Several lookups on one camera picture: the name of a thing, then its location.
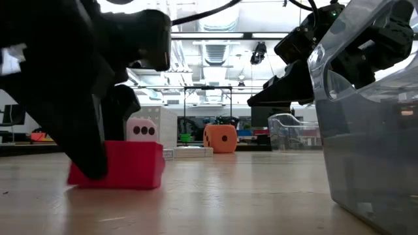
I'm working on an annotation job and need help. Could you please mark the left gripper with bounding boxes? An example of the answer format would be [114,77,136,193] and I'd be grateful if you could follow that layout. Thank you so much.
[0,19,142,180]

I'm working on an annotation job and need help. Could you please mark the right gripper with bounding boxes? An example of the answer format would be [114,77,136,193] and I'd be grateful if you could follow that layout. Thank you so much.
[247,35,376,108]

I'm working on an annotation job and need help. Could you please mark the pink foam die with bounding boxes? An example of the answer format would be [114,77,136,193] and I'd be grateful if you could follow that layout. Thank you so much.
[126,117,159,143]

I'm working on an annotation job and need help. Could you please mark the red toy block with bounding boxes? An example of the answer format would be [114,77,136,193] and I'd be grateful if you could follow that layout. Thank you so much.
[67,140,166,190]

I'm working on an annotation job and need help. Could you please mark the orange foam die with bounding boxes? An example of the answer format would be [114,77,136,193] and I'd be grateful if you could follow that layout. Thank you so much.
[202,124,238,154]

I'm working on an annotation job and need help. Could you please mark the black computer monitor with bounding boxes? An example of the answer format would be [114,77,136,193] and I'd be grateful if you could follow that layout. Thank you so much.
[250,106,291,128]
[2,103,28,126]

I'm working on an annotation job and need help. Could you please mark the clear plastic bin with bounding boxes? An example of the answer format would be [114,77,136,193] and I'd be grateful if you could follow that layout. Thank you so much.
[267,113,323,153]

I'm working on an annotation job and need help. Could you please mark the white perforated basket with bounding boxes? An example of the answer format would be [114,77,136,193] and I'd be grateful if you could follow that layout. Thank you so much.
[130,105,178,148]

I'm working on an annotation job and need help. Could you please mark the black background stand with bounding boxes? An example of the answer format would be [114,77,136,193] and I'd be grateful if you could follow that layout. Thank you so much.
[183,85,233,131]

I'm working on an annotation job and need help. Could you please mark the smoky grey translucent bin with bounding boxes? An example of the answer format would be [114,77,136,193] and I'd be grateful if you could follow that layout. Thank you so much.
[308,0,418,235]

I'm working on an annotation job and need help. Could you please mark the black mounted camera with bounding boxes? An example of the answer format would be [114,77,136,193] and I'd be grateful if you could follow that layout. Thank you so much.
[250,41,268,65]

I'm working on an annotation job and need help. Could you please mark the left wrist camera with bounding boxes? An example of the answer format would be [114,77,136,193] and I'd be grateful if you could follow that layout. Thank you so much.
[123,8,172,72]

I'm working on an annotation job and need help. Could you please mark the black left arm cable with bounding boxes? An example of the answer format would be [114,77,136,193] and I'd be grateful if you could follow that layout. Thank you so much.
[171,0,242,26]

